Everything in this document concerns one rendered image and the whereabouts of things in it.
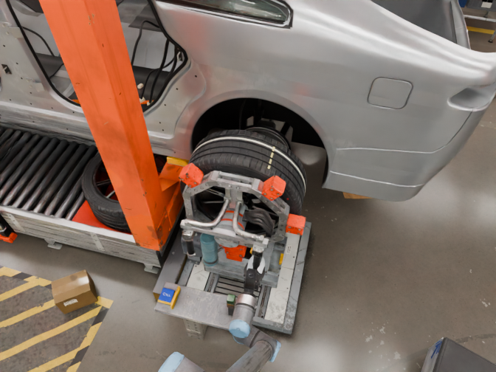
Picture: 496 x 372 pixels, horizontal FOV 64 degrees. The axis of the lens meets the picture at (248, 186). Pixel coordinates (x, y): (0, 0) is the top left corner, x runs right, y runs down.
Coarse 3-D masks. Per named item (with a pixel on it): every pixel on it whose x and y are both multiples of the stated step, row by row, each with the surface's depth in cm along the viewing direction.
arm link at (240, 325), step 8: (240, 304) 175; (248, 304) 175; (240, 312) 172; (248, 312) 173; (232, 320) 171; (240, 320) 170; (248, 320) 171; (232, 328) 169; (240, 328) 168; (248, 328) 170; (240, 336) 172
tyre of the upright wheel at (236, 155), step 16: (208, 144) 200; (224, 144) 192; (240, 144) 190; (256, 144) 191; (272, 144) 195; (192, 160) 200; (208, 160) 189; (224, 160) 185; (240, 160) 184; (256, 160) 185; (272, 160) 189; (288, 160) 195; (256, 176) 187; (288, 176) 191; (304, 176) 207; (288, 192) 190; (304, 192) 208
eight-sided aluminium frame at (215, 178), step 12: (204, 180) 188; (216, 180) 184; (228, 180) 184; (240, 180) 187; (252, 180) 184; (192, 192) 196; (252, 192) 183; (192, 204) 206; (276, 204) 188; (192, 216) 213; (204, 216) 220; (276, 228) 212; (276, 240) 211
